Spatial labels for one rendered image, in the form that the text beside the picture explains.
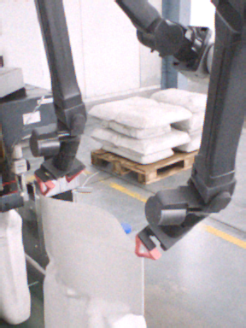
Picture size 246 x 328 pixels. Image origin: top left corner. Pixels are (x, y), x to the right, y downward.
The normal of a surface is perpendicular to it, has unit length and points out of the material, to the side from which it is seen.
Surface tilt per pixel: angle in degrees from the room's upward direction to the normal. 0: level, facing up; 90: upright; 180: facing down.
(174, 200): 29
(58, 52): 101
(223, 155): 117
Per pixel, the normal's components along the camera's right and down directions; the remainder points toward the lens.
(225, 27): -0.94, 0.31
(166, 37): 0.55, 0.51
